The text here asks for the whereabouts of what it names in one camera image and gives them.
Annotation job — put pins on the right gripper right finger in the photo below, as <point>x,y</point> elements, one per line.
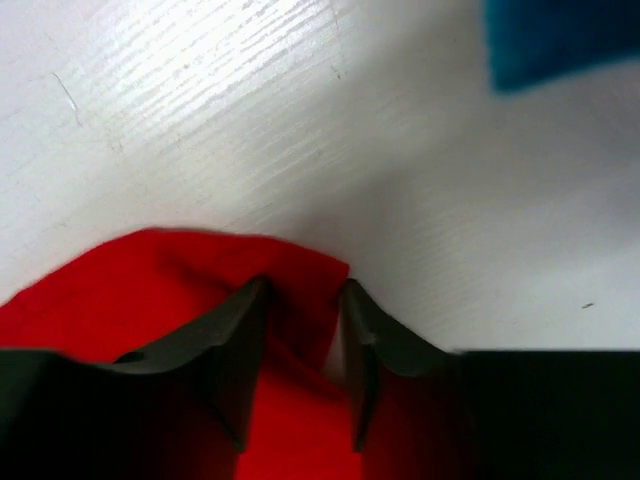
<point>419,412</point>

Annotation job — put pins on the blue t shirt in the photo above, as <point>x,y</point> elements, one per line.
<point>531,42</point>

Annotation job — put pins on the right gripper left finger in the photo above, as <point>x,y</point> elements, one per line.
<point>176,408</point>

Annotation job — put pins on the red t shirt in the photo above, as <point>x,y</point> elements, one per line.
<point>139,287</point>

